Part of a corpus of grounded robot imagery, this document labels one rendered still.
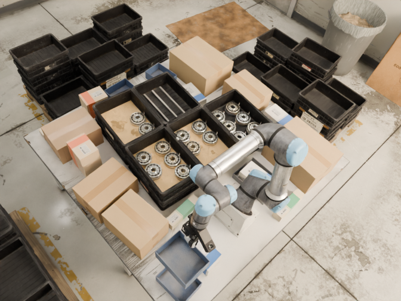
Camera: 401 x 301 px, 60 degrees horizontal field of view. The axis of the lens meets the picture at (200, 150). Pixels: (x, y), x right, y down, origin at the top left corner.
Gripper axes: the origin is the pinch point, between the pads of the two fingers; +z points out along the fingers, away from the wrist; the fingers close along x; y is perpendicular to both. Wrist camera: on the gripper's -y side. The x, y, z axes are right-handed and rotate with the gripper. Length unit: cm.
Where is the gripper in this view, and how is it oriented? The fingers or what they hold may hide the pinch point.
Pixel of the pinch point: (194, 246)
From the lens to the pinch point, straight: 164.5
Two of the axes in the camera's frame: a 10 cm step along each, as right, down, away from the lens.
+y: -6.6, -6.4, 3.8
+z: -1.9, 6.4, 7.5
